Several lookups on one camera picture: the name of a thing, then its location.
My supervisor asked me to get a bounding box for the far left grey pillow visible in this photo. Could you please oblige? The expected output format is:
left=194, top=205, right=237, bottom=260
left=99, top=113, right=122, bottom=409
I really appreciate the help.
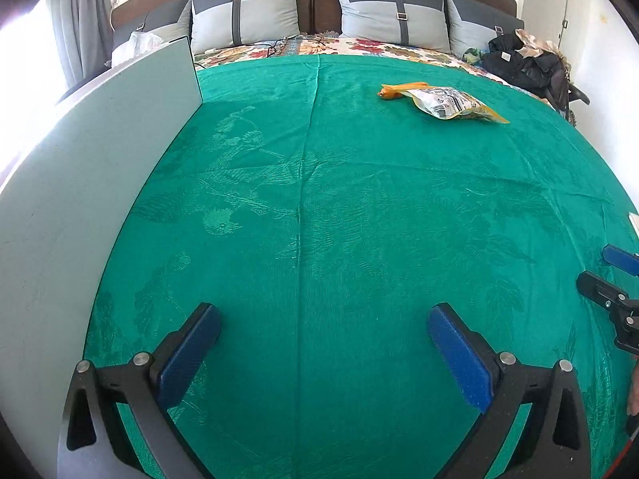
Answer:
left=113, top=0, right=192, bottom=50

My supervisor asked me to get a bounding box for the orange sausage stick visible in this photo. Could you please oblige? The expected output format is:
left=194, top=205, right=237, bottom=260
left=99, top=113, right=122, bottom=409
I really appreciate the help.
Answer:
left=378, top=81, right=429, bottom=99

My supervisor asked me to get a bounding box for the grey curtain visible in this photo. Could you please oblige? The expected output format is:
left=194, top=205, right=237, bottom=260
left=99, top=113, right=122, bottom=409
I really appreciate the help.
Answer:
left=46, top=0, right=113, bottom=87

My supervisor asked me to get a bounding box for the white plastic bag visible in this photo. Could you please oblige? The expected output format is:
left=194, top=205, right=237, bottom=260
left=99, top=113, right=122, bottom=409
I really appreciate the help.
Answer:
left=111, top=32, right=163, bottom=68

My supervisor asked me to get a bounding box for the floral sofa cover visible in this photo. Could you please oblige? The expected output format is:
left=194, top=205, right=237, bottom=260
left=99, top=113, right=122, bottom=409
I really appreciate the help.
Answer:
left=194, top=32, right=550, bottom=105

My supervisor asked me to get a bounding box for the grey pillow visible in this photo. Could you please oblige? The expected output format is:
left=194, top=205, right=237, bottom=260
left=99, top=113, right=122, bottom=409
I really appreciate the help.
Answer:
left=191, top=0, right=300, bottom=54
left=113, top=0, right=192, bottom=50
left=446, top=0, right=525, bottom=57
left=338, top=0, right=449, bottom=52

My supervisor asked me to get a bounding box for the white cardboard box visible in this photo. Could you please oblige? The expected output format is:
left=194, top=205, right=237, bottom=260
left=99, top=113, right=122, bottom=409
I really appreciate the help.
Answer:
left=1, top=39, right=201, bottom=478

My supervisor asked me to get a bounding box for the beige patterned cloth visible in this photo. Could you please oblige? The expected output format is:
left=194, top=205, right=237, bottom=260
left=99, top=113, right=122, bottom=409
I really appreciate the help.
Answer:
left=514, top=28, right=566, bottom=59

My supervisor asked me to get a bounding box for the green patterned tablecloth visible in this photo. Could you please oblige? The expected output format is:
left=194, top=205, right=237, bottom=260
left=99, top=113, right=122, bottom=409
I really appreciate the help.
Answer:
left=85, top=55, right=638, bottom=478

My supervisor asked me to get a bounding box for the white phone on table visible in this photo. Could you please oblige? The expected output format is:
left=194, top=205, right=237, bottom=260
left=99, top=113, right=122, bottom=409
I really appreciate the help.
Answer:
left=628, top=213, right=639, bottom=237

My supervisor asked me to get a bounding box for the far right grey pillow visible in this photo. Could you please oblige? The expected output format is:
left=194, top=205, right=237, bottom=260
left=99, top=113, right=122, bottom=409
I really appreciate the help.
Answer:
left=446, top=0, right=525, bottom=57

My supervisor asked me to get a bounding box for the yellow grey peanut bag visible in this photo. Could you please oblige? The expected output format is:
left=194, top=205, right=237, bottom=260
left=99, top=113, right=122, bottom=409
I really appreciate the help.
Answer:
left=400, top=87, right=508, bottom=123

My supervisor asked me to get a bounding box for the person's right hand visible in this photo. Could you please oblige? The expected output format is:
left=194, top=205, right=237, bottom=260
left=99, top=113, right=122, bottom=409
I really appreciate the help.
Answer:
left=626, top=361, right=639, bottom=416

